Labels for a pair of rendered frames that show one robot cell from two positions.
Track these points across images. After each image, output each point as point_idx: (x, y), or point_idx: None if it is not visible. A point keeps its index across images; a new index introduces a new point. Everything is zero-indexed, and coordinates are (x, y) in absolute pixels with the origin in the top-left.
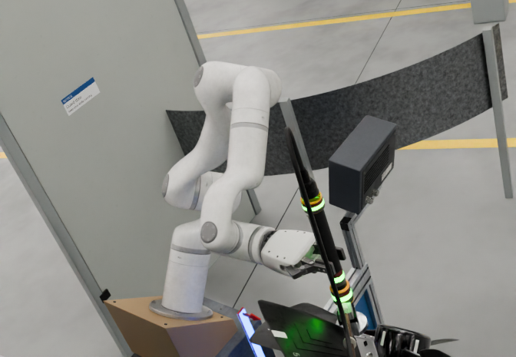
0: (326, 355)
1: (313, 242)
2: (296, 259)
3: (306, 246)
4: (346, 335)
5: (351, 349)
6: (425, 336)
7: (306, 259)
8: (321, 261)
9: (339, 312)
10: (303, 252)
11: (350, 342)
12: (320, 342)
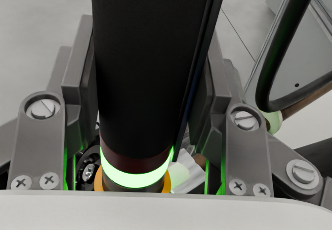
0: (320, 158)
1: (42, 190)
2: (318, 208)
3: (132, 200)
4: (277, 102)
5: (293, 92)
6: (96, 129)
7: (238, 161)
8: (220, 62)
9: (200, 179)
10: (210, 197)
11: (281, 97)
12: (320, 170)
